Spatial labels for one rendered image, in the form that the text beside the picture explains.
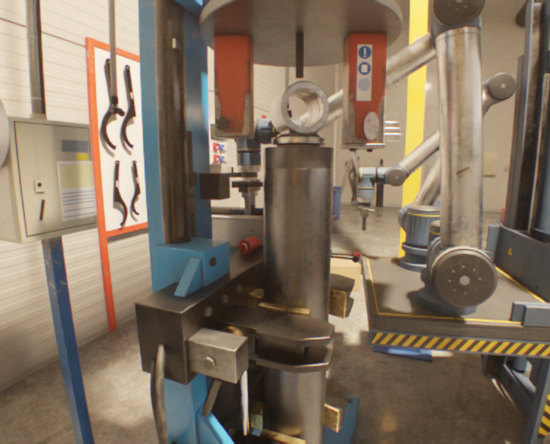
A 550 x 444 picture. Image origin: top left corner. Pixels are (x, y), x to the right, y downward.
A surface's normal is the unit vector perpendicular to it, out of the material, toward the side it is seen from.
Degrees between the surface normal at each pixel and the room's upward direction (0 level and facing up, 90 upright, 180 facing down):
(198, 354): 90
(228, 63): 90
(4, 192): 90
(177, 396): 90
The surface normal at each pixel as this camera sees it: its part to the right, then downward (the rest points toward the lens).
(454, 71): -0.63, 0.16
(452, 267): -0.46, 0.08
